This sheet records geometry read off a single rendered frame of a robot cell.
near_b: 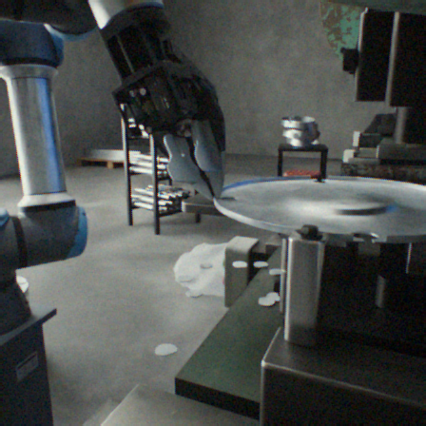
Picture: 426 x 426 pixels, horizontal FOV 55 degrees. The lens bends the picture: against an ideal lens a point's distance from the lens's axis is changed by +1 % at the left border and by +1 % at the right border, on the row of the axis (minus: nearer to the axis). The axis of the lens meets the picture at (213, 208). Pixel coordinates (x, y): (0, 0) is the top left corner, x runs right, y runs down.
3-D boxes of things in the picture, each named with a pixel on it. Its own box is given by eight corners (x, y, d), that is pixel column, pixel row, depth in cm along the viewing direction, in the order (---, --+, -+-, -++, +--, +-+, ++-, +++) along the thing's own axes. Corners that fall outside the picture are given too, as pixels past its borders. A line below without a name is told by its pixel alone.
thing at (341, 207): (559, 250, 32) (561, 241, 32) (197, 238, 35) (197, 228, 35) (419, 182, 60) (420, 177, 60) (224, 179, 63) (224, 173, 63)
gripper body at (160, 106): (130, 145, 43) (83, 37, 42) (167, 139, 51) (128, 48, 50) (189, 114, 40) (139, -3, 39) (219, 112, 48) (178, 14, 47)
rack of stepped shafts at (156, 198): (161, 236, 281) (155, 94, 257) (123, 223, 311) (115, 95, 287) (203, 223, 311) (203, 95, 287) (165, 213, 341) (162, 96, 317)
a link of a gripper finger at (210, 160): (201, 207, 44) (166, 128, 43) (220, 196, 49) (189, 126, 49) (225, 198, 43) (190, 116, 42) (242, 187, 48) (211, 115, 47)
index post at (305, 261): (282, 341, 33) (287, 229, 31) (290, 323, 36) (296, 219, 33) (317, 350, 32) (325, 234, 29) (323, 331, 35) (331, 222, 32)
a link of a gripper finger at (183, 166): (178, 217, 45) (144, 141, 44) (198, 204, 51) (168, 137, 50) (201, 207, 44) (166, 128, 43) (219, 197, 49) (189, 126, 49)
